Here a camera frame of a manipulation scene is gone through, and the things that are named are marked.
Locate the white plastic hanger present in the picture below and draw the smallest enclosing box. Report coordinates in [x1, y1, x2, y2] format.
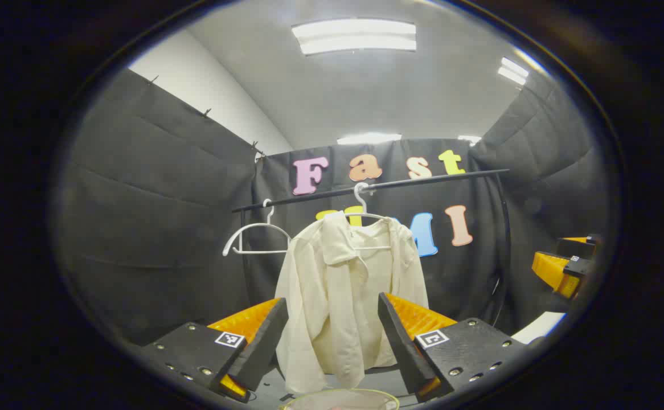
[222, 199, 293, 257]
[345, 182, 395, 251]

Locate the white flat board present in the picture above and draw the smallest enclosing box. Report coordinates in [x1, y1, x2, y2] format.
[511, 311, 567, 345]

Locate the black backdrop cloth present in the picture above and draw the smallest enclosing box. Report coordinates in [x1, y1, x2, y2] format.
[56, 68, 612, 348]

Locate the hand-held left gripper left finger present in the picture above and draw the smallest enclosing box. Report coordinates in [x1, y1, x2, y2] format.
[138, 297, 290, 404]

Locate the black clothes rack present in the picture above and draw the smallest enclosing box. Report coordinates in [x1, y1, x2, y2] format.
[232, 169, 512, 328]

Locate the round white laundry hamper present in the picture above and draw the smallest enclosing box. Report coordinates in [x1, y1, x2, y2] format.
[280, 388, 401, 410]

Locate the large ceiling light panel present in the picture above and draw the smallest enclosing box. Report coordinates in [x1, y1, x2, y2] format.
[291, 19, 418, 56]

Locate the cream long-sleeved shirt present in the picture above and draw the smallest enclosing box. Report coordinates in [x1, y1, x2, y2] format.
[274, 212, 429, 395]

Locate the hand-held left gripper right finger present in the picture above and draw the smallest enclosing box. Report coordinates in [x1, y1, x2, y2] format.
[378, 292, 529, 403]

